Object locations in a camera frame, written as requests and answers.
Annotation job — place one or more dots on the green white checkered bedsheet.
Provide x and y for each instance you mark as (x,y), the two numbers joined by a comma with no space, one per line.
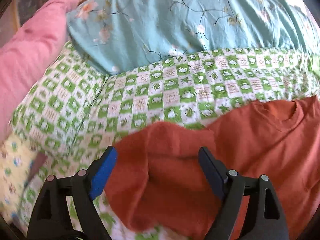
(189,90)

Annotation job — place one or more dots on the yellow cartoon print pillow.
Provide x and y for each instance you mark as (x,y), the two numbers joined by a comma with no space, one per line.
(20,161)

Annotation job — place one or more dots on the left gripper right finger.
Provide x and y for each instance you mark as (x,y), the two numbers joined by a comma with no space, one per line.
(264,217)

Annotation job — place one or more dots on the green checkered pillow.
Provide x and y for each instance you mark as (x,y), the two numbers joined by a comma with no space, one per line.
(53,111)

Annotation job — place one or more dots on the pink blanket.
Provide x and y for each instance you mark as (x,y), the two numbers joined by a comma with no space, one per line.
(30,51)

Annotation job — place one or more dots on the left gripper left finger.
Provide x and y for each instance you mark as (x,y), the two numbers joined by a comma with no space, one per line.
(50,218)

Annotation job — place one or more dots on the teal floral quilt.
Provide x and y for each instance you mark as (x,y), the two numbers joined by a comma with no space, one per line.
(116,36)

